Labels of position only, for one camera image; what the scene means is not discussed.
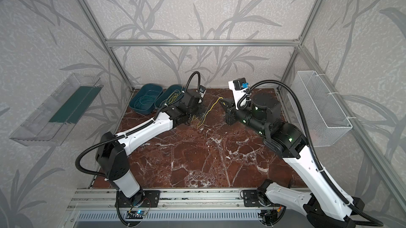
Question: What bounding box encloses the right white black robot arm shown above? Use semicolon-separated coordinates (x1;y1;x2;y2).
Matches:
220;78;384;228

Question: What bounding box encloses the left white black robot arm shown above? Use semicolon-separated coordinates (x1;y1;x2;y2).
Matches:
75;71;206;199

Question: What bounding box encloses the right teal plastic bin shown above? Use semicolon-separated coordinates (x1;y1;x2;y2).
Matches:
154;84;184;109

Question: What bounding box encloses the teal plastic bin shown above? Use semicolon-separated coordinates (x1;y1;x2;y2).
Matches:
129;83;163;115
154;84;184;109

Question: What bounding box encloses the left teal plastic bin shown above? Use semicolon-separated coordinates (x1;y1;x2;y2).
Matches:
129;83;163;115

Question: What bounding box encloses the yellow cable bundle in bin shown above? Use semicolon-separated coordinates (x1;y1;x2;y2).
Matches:
164;88;185;106

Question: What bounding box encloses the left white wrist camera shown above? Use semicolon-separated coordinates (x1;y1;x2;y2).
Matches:
198;85;206;98

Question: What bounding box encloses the green coiled cable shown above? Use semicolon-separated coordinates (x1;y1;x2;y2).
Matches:
133;91;159;110

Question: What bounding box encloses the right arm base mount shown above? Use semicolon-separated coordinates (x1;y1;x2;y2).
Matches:
241;190;271;207

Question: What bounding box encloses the white wire mesh basket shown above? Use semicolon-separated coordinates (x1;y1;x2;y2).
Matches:
291;71;353;147

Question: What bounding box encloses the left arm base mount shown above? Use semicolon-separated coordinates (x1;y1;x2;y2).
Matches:
115;190;161;208

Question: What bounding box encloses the clear acrylic wall shelf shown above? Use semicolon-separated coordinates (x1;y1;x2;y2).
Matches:
10;73;104;147

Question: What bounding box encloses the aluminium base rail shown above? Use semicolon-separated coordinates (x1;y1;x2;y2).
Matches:
64;187;334;211

